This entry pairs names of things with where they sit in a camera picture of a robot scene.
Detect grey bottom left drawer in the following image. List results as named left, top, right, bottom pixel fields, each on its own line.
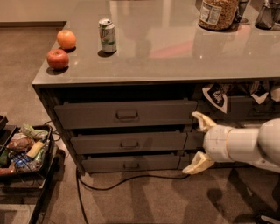
left=81, top=154, right=179, bottom=173

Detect dark glass container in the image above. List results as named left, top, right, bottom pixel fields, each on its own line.
left=255, top=0, right=280, bottom=30

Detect grey bottom right drawer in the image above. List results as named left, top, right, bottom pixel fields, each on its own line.
left=178, top=152, right=195, bottom=170

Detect grey cabinet with countertop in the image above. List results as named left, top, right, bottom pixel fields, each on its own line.
left=32, top=0, right=280, bottom=173

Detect black tray of snacks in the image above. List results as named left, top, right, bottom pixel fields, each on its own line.
left=0, top=115, right=53, bottom=180

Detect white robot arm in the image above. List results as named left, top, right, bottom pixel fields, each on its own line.
left=182, top=111, right=280, bottom=175

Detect green white soda can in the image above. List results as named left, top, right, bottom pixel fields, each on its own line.
left=99, top=18, right=116, bottom=53

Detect grey middle left drawer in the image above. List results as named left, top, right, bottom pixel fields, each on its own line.
left=71, top=131, right=186, bottom=154

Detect dark stemmed object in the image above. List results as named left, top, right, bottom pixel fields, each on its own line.
left=234, top=0, right=249, bottom=23

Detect grey top right drawer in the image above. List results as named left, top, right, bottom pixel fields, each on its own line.
left=197, top=96, right=280, bottom=123

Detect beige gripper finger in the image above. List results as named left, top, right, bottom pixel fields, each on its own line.
left=182, top=151, right=214, bottom=175
left=192, top=111, right=217, bottom=133

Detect grey top left drawer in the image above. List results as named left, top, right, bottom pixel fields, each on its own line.
left=54, top=99, right=197, bottom=130

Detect red apple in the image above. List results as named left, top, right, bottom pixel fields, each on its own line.
left=46, top=49, right=69, bottom=70

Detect orange fruit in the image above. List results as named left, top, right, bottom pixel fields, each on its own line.
left=57, top=30, right=77, bottom=50

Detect black white snack bag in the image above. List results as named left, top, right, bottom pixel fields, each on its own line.
left=202, top=83, right=228, bottom=113

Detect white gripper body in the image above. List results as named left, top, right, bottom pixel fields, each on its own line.
left=203, top=125, right=233, bottom=162

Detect large clear snack jar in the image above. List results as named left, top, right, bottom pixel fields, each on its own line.
left=199, top=0, right=238, bottom=31

